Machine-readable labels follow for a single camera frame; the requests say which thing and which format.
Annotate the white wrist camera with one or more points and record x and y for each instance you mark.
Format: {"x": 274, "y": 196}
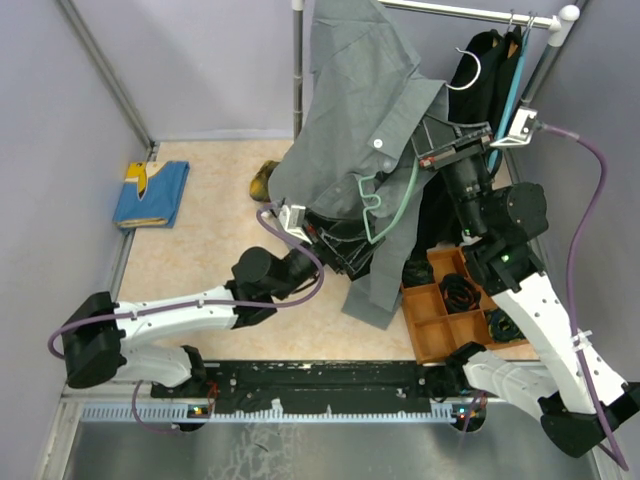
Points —
{"x": 523, "y": 125}
{"x": 291, "y": 218}

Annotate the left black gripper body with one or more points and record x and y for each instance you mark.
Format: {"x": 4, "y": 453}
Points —
{"x": 327, "y": 247}

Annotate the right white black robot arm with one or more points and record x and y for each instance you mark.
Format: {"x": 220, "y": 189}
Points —
{"x": 581, "y": 400}

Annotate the orange wooden compartment tray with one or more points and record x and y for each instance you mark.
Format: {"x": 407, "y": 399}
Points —
{"x": 435, "y": 333}

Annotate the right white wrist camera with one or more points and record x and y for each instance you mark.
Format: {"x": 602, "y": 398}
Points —
{"x": 523, "y": 125}

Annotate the metal clothes rack pole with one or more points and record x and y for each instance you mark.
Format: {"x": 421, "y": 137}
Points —
{"x": 298, "y": 30}

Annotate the black hanging garments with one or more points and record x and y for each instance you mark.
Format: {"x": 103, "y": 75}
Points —
{"x": 485, "y": 72}

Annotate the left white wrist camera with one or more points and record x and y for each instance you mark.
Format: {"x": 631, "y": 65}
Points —
{"x": 291, "y": 218}

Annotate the rolled dark blue tie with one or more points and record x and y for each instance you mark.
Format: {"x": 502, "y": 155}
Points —
{"x": 501, "y": 328}

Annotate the rolled dark green tie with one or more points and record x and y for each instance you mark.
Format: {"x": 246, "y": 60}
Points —
{"x": 417, "y": 272}

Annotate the folded blue shirt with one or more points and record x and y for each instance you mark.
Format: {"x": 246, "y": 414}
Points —
{"x": 151, "y": 194}

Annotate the rolled black orange tie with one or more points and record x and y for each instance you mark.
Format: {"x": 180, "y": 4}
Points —
{"x": 459, "y": 294}

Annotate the horizontal metal clothes rail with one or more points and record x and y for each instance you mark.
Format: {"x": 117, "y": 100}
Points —
{"x": 568, "y": 14}

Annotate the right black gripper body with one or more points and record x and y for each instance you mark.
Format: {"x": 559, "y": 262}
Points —
{"x": 466, "y": 142}

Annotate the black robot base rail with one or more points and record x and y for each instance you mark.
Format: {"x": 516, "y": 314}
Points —
{"x": 363, "y": 387}

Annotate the grey button-up shirt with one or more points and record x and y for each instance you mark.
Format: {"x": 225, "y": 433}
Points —
{"x": 368, "y": 98}

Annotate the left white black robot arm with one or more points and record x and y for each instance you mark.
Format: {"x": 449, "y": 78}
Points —
{"x": 105, "y": 340}

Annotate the yellow black plaid shirt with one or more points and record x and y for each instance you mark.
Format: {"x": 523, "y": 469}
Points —
{"x": 259, "y": 185}

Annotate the teal plastic hanger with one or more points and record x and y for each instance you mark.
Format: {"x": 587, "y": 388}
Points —
{"x": 373, "y": 201}
{"x": 494, "y": 160}

